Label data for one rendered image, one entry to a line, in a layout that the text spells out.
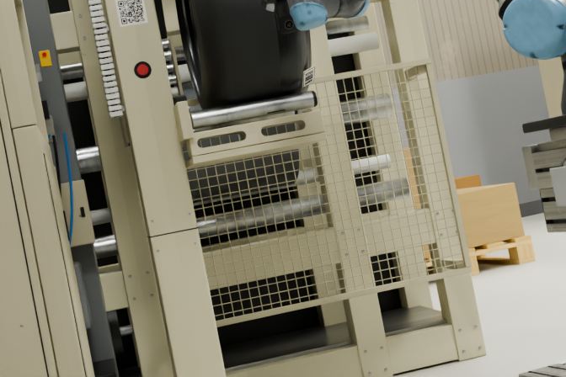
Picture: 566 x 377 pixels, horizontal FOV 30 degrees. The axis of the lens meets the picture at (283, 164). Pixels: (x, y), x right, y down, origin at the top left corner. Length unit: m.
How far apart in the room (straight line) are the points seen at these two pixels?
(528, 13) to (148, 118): 1.24
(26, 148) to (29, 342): 0.38
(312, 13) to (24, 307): 0.85
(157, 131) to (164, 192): 0.16
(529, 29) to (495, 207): 4.13
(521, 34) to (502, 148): 7.55
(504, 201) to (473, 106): 3.40
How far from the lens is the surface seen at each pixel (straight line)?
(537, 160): 2.17
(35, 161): 2.13
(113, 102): 2.84
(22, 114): 2.14
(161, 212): 2.82
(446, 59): 9.33
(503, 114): 9.51
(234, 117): 2.78
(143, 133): 2.83
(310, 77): 2.82
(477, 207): 5.96
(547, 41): 1.91
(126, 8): 2.87
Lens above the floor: 0.69
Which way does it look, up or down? 1 degrees up
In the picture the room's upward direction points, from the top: 11 degrees counter-clockwise
